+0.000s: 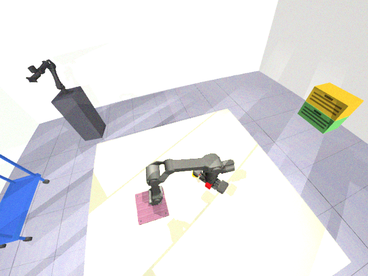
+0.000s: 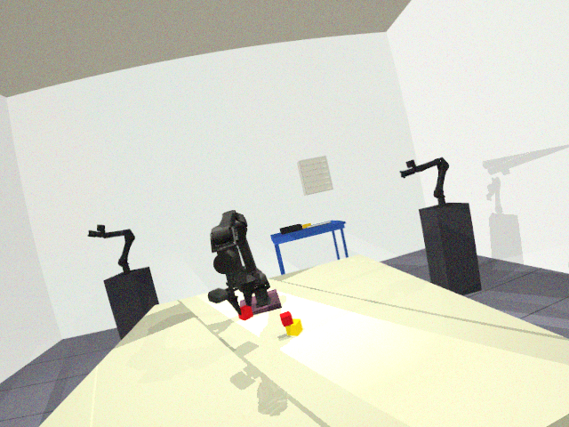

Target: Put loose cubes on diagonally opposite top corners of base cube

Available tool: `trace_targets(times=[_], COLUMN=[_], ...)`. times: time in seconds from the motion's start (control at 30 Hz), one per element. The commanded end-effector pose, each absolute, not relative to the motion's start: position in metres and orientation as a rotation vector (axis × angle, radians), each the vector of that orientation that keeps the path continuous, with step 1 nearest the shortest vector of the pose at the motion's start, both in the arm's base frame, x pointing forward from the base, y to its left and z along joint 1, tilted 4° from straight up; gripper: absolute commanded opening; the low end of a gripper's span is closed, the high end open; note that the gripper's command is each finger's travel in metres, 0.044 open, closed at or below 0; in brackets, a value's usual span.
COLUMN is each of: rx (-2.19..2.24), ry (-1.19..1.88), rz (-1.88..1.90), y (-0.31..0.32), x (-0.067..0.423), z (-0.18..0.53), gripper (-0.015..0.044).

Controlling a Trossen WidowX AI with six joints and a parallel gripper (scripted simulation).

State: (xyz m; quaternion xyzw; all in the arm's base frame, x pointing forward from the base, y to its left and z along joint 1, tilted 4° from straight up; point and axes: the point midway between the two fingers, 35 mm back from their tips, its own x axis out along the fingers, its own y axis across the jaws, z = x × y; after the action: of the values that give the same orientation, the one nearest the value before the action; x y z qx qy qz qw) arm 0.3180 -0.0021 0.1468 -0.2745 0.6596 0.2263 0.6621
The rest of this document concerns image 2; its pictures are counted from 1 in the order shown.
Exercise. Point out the yellow cube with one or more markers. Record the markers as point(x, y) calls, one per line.
point(295, 328)

